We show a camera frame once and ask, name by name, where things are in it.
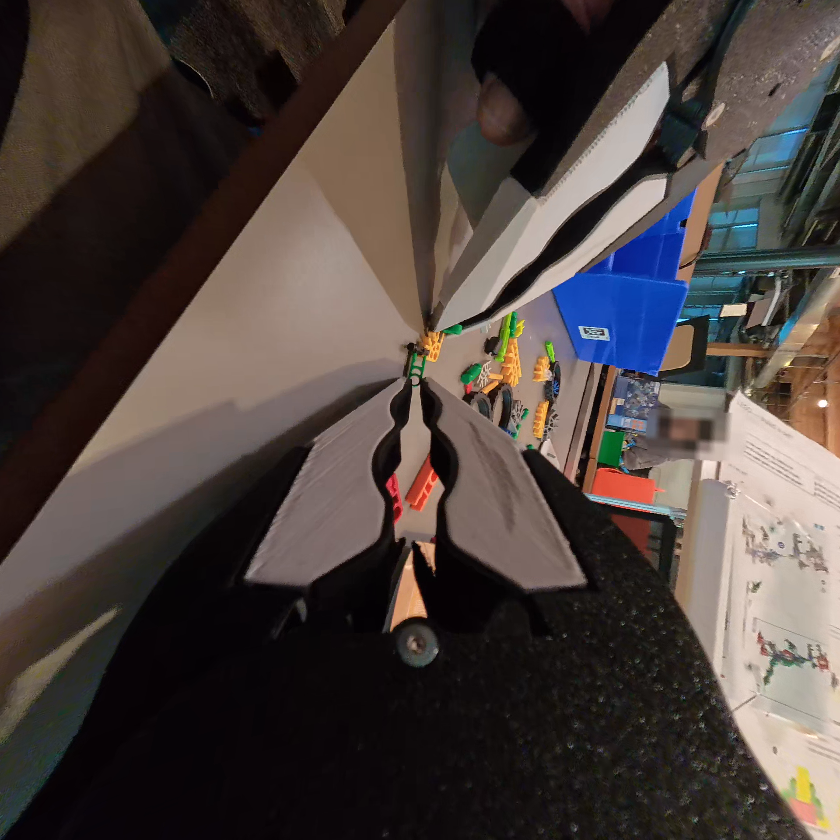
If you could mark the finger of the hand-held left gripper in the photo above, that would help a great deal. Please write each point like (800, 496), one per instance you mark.
(590, 164)
(590, 239)

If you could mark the person's left hand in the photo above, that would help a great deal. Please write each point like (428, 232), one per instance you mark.
(502, 111)

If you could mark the black rubber tyre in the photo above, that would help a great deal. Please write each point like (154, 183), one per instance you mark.
(505, 400)
(476, 400)
(556, 380)

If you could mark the red connector with rod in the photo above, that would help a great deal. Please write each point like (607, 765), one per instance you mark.
(394, 499)

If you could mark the orange box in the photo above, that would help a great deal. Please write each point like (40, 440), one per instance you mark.
(623, 485)

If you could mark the dark grey chair seat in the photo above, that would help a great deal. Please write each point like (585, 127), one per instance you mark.
(262, 39)

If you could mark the green box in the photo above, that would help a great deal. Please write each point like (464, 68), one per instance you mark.
(611, 449)

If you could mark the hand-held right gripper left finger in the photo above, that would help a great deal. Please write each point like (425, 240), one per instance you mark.
(315, 518)

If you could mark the blue plastic bin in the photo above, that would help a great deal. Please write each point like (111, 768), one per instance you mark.
(623, 308)

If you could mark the lime clip connector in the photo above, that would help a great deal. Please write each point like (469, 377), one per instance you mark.
(518, 327)

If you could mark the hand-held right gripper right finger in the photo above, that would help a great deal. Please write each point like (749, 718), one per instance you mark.
(505, 518)

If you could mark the black tyre with grey hub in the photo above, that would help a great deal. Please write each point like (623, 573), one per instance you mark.
(551, 420)

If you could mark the orange connector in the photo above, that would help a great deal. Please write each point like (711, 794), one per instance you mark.
(420, 489)

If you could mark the small yellow connector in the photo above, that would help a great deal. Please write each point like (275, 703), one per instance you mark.
(432, 342)

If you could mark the black spacer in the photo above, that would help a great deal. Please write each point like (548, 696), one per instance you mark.
(492, 346)

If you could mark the yellow fan connector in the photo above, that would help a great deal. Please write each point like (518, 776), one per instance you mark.
(540, 420)
(512, 367)
(541, 369)

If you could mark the dark grey fan connector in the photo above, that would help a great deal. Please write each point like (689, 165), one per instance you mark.
(520, 412)

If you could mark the blue printed box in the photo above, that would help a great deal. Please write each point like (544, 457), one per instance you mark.
(633, 400)

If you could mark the person's grey trousers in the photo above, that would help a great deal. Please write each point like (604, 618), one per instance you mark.
(79, 98)

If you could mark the small light grey connector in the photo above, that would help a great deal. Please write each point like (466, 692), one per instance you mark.
(484, 375)

